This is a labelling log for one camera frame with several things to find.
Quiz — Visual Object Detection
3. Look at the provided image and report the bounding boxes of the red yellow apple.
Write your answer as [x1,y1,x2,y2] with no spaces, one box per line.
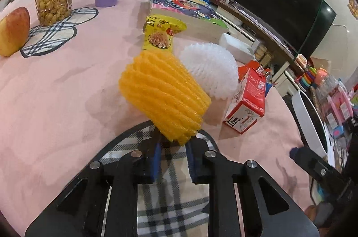
[0,7,31,57]

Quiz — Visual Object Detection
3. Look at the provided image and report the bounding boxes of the yellow snack packet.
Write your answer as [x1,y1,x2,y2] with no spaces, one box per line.
[143,16,187,51]

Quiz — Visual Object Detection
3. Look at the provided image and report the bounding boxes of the yellow red wall sticker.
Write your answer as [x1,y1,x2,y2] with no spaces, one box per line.
[347,0,358,20]

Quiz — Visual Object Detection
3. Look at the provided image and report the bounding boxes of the stacked yellow containers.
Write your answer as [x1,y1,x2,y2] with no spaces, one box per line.
[255,41,273,63]

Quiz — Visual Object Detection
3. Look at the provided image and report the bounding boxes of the black flat television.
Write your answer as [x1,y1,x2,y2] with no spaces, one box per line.
[222,0,337,57]

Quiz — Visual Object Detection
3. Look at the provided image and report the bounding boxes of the rainbow stacking ring toy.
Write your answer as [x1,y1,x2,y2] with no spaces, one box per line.
[296,71,318,91]

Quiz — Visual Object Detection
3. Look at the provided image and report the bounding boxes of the colourful puzzle box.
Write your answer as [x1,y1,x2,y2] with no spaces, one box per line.
[148,0,229,40]

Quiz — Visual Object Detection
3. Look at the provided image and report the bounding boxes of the white television stand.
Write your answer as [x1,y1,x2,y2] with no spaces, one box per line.
[208,0,308,92]

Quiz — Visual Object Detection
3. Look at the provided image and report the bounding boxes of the pink plastic storage boxes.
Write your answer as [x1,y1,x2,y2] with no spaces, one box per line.
[319,78,358,137]

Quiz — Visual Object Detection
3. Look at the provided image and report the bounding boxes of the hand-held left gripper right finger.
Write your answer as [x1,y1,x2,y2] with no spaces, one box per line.
[186,139,319,237]

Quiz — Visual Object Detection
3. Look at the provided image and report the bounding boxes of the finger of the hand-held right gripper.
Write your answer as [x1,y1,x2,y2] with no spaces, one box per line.
[289,146,351,190]

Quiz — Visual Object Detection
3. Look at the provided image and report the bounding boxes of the white round trash bin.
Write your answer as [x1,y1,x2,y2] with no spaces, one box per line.
[291,90,329,158]

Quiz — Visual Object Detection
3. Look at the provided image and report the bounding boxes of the orange foam fruit net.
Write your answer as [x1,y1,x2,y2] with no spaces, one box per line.
[119,50,211,146]

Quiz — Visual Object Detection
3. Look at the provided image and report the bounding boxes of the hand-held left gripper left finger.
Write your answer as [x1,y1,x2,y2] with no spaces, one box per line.
[25,142,163,237]

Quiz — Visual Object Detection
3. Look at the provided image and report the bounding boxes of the white foam fruit net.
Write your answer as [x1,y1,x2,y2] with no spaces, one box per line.
[178,43,239,100]

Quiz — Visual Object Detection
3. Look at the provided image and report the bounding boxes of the white rectangular box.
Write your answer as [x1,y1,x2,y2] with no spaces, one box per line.
[218,32,255,64]

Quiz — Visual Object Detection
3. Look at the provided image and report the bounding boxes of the red milk carton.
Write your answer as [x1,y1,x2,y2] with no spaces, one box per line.
[223,59,272,135]

